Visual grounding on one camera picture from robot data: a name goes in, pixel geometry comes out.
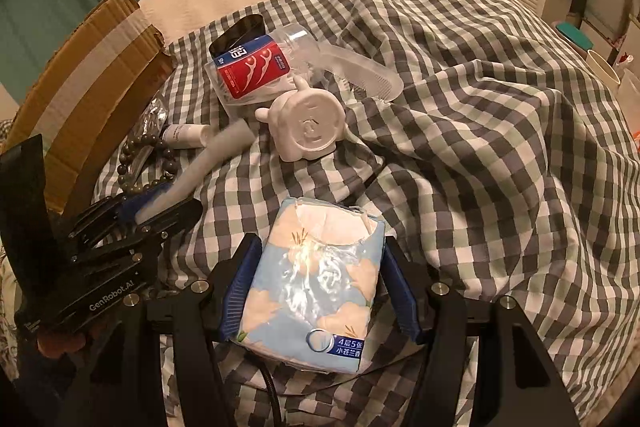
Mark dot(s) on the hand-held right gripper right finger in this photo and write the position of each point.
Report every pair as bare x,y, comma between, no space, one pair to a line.
402,292

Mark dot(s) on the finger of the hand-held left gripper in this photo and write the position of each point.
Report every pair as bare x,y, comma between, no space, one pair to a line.
137,206
172,216

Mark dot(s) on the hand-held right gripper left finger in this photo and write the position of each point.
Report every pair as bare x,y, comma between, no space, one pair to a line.
240,297

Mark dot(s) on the blue floral tissue pack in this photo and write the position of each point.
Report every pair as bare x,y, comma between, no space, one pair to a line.
310,287

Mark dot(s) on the brown cardboard box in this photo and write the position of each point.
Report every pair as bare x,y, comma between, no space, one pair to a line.
85,82

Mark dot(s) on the person's left hand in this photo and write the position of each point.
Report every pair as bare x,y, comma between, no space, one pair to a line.
60,347

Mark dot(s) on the small white bottle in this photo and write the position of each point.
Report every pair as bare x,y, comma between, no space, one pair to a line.
185,136

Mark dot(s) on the clear plastic wrapper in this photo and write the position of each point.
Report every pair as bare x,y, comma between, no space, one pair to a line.
152,119

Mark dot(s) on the white animal figurine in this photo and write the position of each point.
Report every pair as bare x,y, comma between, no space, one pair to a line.
307,122

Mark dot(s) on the red label floss pick jar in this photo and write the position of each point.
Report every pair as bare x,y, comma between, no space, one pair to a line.
252,67

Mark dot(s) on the black case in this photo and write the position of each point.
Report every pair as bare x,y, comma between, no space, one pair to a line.
240,32

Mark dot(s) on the red print paper cup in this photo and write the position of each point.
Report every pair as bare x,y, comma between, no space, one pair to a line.
602,67

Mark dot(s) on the bin with teal lid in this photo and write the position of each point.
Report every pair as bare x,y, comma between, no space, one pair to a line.
574,36

